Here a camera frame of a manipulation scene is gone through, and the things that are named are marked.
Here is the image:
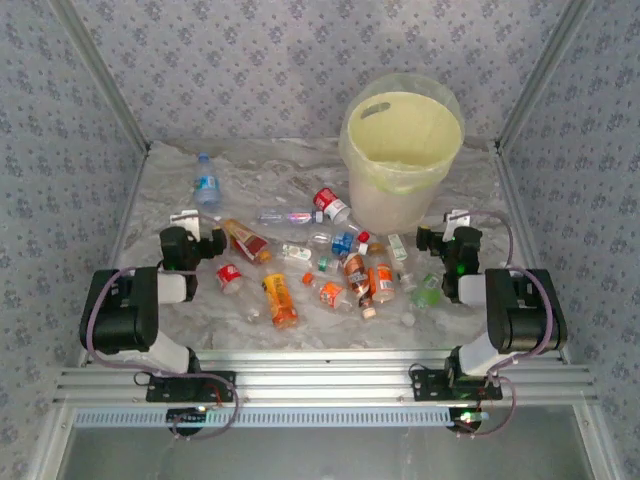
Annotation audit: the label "aluminium corner post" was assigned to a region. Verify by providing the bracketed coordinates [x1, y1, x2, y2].
[494, 0, 596, 151]
[49, 0, 151, 154]

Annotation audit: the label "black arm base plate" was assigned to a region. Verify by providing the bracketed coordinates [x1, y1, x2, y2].
[144, 370, 237, 404]
[408, 367, 504, 402]

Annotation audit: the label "wide orange label bottle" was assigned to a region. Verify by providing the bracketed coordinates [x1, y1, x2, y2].
[374, 262, 399, 304]

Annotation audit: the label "aluminium frame rails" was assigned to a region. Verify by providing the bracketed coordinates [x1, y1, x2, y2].
[52, 349, 599, 407]

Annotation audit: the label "green plastic bottle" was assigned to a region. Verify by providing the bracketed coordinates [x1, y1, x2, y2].
[409, 273, 442, 312]

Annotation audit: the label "brown bottle red label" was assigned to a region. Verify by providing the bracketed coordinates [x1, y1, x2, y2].
[222, 218, 274, 266]

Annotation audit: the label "water bottle blue label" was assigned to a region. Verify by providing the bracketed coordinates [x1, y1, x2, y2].
[192, 152, 224, 207]

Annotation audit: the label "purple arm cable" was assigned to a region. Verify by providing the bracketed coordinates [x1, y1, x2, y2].
[457, 209, 556, 441]
[85, 213, 240, 441]

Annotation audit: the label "clear bottle purple label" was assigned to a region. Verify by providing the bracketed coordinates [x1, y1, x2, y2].
[256, 207, 325, 227]

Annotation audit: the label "black controller board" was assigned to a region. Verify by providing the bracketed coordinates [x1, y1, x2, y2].
[447, 407, 490, 435]
[166, 406, 210, 437]

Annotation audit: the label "red label bottle white cap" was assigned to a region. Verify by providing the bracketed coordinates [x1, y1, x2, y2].
[312, 187, 352, 225]

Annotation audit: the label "aluminium side rail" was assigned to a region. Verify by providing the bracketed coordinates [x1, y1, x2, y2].
[74, 142, 151, 371]
[493, 142, 574, 364]

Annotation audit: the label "orange juice bottle yellow cap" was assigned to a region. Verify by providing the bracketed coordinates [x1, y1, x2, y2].
[261, 272, 300, 330]

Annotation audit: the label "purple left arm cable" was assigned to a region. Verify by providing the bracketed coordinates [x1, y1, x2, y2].
[85, 213, 240, 441]

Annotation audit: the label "white slotted cable duct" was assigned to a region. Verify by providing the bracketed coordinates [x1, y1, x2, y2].
[73, 407, 489, 429]

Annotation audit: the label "aluminium frame leg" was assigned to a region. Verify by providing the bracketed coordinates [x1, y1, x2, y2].
[574, 404, 621, 480]
[27, 404, 76, 480]

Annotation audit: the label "blue label bottle red cap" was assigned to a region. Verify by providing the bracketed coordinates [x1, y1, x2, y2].
[307, 229, 371, 257]

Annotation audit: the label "brown cola bottle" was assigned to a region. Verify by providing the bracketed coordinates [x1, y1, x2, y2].
[342, 252, 377, 320]

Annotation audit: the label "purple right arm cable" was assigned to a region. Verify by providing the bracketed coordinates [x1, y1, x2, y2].
[457, 209, 556, 441]

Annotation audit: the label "small white bottle green label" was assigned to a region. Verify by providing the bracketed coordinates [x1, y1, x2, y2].
[279, 243, 314, 262]

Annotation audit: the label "cream plastic bin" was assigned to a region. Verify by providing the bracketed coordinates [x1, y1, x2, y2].
[339, 73, 466, 236]

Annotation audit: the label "small clear bottle red label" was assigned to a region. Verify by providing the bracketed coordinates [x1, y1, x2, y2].
[215, 263, 245, 295]

